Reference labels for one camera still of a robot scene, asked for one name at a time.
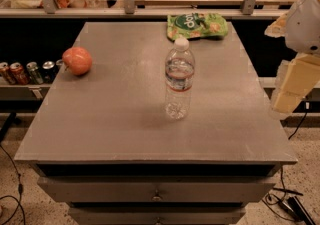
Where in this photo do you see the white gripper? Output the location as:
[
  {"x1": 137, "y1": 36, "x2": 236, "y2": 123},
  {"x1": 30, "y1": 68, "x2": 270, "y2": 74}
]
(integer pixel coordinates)
[{"x1": 264, "y1": 0, "x2": 320, "y2": 120}]

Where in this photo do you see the clear plastic water bottle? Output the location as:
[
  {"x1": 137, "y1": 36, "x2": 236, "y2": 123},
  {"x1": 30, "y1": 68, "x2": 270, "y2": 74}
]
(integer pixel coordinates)
[{"x1": 165, "y1": 37, "x2": 195, "y2": 120}]

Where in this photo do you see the green rice chip bag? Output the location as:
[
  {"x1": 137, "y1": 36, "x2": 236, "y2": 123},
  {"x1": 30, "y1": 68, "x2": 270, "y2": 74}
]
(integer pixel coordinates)
[{"x1": 167, "y1": 13, "x2": 228, "y2": 41}]

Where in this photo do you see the black power adapter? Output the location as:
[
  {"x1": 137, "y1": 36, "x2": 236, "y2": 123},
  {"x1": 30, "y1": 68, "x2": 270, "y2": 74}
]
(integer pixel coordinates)
[{"x1": 288, "y1": 197, "x2": 316, "y2": 225}]

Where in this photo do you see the lower grey drawer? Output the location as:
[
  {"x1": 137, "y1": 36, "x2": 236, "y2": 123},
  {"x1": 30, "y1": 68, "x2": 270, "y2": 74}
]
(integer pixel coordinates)
[{"x1": 69, "y1": 207, "x2": 246, "y2": 225}]

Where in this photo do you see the grey drawer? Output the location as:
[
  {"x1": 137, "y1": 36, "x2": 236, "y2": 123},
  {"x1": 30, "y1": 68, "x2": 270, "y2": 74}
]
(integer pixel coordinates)
[
  {"x1": 38, "y1": 177, "x2": 275, "y2": 203},
  {"x1": 69, "y1": 207, "x2": 246, "y2": 225}
]

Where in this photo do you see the red apple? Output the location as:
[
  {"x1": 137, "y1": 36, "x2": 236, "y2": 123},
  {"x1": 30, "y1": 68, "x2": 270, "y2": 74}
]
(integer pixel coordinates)
[{"x1": 62, "y1": 47, "x2": 92, "y2": 76}]

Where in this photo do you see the dark soda can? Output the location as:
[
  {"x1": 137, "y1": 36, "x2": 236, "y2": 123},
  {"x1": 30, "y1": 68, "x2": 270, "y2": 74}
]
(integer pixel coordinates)
[{"x1": 42, "y1": 61, "x2": 56, "y2": 83}]

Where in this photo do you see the green soda can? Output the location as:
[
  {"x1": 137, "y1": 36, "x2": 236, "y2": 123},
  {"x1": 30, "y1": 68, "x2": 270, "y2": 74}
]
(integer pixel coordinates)
[{"x1": 26, "y1": 62, "x2": 44, "y2": 84}]

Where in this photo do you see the upper grey drawer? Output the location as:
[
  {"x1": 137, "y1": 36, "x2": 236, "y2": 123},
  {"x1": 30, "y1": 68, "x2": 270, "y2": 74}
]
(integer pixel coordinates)
[{"x1": 38, "y1": 177, "x2": 275, "y2": 203}]

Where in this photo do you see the red soda can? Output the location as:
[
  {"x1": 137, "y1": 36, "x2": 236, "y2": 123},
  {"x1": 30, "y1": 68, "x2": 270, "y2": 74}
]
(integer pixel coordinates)
[
  {"x1": 0, "y1": 62, "x2": 16, "y2": 85},
  {"x1": 10, "y1": 62, "x2": 30, "y2": 85}
]

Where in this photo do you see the red soda can leftmost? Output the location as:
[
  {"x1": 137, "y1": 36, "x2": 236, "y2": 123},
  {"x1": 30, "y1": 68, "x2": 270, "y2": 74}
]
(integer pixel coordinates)
[{"x1": 0, "y1": 62, "x2": 16, "y2": 85}]

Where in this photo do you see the black cable right floor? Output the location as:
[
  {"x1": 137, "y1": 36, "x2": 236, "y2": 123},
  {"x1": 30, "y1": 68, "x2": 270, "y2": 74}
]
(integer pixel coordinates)
[{"x1": 261, "y1": 110, "x2": 309, "y2": 223}]

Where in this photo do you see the black cable floor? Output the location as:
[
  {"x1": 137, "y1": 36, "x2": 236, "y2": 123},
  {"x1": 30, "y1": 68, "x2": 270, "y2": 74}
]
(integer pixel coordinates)
[
  {"x1": 0, "y1": 143, "x2": 27, "y2": 225},
  {"x1": 261, "y1": 110, "x2": 309, "y2": 223}
]

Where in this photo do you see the black cable left floor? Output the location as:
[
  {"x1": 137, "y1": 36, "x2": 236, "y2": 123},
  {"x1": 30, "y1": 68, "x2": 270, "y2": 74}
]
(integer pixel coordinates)
[{"x1": 0, "y1": 143, "x2": 27, "y2": 225}]

